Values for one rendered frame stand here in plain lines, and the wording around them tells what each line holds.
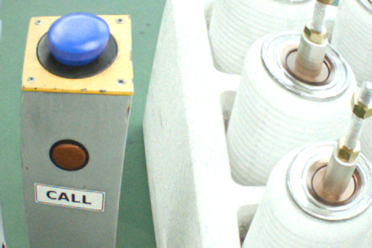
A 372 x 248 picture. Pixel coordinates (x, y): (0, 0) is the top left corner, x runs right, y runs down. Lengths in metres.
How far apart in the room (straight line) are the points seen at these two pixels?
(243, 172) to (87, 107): 0.20
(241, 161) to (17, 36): 0.45
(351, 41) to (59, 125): 0.34
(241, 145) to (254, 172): 0.02
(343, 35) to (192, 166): 0.20
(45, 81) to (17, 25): 0.56
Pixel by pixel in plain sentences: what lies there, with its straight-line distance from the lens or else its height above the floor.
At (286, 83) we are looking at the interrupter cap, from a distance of 0.63.
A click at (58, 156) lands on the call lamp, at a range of 0.54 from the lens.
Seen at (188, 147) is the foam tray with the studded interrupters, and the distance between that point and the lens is 0.68.
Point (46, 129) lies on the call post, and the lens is 0.53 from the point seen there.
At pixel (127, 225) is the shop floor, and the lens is 0.85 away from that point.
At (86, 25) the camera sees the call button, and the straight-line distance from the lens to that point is 0.52.
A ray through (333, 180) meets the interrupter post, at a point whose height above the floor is 0.26.
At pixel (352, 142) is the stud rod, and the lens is 0.54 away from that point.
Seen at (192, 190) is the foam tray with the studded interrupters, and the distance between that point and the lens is 0.66.
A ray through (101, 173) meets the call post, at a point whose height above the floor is 0.25.
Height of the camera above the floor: 0.65
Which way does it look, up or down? 42 degrees down
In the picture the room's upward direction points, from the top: 12 degrees clockwise
